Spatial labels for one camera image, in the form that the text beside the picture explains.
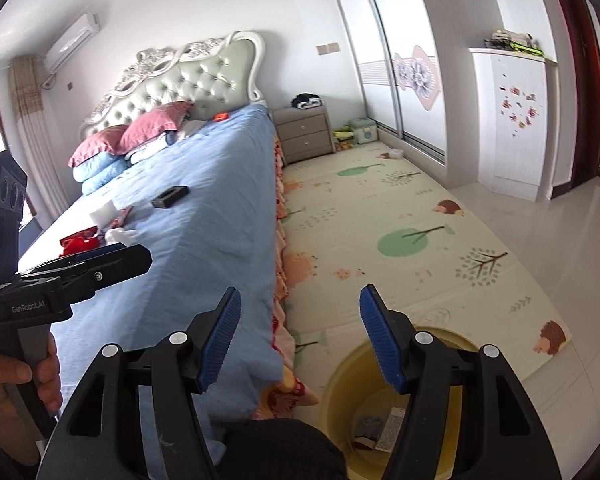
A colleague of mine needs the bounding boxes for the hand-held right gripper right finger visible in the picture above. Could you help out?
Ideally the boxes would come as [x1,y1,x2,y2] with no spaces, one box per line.
[359,284,563,480]

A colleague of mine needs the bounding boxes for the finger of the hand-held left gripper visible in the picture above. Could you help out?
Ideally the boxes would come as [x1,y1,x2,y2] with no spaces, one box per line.
[54,244,153,311]
[22,242,126,277]

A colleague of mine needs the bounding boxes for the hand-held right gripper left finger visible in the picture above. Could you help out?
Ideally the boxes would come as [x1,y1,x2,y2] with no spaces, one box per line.
[37,287,243,480]

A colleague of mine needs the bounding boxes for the white foam block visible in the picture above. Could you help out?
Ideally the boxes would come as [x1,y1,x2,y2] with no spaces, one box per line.
[90,201,118,224]

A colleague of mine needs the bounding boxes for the yellow plastic bin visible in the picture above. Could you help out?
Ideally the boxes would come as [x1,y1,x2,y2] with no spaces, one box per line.
[320,327,481,480]

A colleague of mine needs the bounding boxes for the black foam frame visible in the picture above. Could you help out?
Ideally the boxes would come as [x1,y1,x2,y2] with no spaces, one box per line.
[151,186,189,209]

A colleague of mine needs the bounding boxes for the person's left hand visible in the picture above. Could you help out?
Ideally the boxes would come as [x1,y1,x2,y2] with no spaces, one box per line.
[0,332,61,466]

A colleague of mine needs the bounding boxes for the red crumpled packet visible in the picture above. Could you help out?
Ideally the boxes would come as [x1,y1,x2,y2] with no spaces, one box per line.
[60,230,100,257]

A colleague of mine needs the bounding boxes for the light blue folded quilt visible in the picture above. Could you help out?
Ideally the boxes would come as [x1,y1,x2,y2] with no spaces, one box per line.
[72,152,130,196]

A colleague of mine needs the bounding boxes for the dark packet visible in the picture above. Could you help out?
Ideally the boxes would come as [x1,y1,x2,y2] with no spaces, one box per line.
[355,415,388,442]

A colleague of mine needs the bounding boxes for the white paper box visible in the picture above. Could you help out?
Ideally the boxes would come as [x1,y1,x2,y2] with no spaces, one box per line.
[375,406,405,453]

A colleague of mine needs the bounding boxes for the patterned bed skirt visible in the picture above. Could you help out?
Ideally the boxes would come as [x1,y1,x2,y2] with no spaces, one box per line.
[257,135,321,421]

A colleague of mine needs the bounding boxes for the beige curtain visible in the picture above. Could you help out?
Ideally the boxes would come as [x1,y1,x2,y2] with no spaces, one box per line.
[10,55,75,226]

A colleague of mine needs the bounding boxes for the pink pillow left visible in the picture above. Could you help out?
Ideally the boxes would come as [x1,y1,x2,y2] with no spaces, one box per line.
[68,125,130,168]

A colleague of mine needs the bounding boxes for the pink pillow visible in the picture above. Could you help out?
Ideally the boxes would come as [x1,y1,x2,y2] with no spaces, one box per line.
[68,125,130,168]
[117,101,195,156]

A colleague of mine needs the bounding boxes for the bed with blue sheet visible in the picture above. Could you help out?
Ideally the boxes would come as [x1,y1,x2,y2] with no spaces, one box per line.
[17,105,285,441]

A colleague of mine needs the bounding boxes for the patterned folded quilt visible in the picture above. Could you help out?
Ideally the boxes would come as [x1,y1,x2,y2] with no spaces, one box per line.
[124,130,181,166]

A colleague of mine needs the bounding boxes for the person's dark trouser leg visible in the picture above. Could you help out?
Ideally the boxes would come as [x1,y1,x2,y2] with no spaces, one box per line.
[220,417,348,480]

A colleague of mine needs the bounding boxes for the tree print play mat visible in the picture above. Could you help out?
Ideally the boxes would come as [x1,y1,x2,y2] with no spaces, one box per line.
[277,141,573,480]

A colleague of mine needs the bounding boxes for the pink pillow right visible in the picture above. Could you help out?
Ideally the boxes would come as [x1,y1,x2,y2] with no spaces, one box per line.
[117,101,195,156]

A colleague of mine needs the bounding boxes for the white air conditioner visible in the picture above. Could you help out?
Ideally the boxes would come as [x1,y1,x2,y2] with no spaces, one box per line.
[44,13,101,73]

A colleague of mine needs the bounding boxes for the tufted bed headboard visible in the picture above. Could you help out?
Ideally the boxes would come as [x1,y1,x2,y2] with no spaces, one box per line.
[78,31,265,141]

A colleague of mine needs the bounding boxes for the green storage box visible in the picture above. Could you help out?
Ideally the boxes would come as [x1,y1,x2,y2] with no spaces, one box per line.
[349,118,378,142]

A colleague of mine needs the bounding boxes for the grey nightstand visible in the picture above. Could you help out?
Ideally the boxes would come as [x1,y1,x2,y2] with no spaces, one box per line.
[272,105,335,163]

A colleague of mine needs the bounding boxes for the white cabinet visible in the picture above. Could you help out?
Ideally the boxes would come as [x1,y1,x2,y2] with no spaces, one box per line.
[470,47,561,201]

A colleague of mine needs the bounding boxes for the sliding door wardrobe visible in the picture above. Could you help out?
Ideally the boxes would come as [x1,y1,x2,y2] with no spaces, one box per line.
[325,0,448,166]

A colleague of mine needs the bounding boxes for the green toy set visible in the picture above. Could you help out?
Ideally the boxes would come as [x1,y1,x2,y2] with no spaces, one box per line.
[485,31,545,56]

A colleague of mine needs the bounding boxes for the dark red door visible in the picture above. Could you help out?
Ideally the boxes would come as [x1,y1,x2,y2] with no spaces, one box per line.
[545,0,600,201]

